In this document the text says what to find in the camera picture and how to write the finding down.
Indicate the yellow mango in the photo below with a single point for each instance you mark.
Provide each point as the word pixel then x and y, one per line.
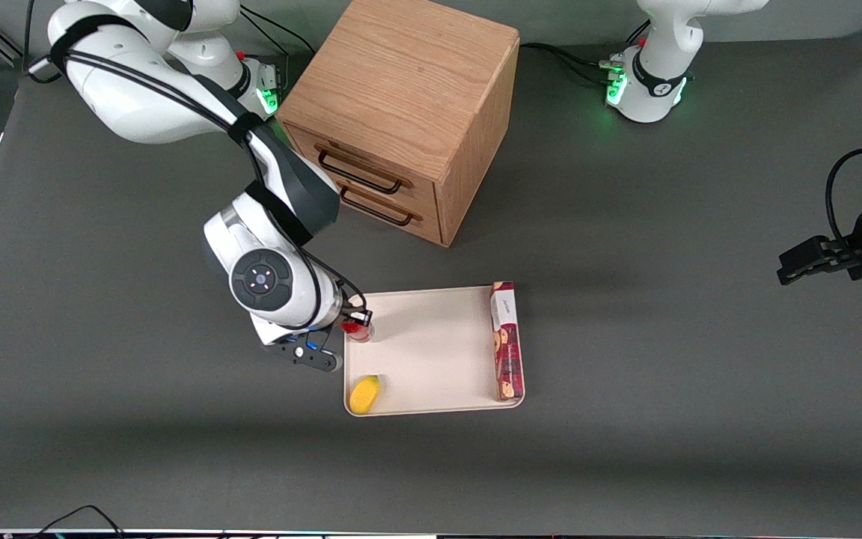
pixel 365 394

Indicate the small red cup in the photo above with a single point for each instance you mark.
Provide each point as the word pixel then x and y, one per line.
pixel 358 334

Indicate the wooden drawer cabinet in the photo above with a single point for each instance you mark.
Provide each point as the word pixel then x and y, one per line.
pixel 401 75

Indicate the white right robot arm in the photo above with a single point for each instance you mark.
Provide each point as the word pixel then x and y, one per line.
pixel 139 97

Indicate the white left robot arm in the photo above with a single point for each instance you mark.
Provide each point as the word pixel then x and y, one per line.
pixel 655 75

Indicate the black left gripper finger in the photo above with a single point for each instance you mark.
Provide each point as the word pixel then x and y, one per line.
pixel 824 247
pixel 798 269

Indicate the cream rectangular tray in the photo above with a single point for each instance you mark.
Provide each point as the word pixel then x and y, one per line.
pixel 431 344

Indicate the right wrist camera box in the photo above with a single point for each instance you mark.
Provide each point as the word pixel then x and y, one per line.
pixel 304 355

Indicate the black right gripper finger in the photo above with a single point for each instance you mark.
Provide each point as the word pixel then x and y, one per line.
pixel 361 314
pixel 343 326

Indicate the red tartan cookie box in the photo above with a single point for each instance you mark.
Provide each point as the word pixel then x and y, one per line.
pixel 507 352

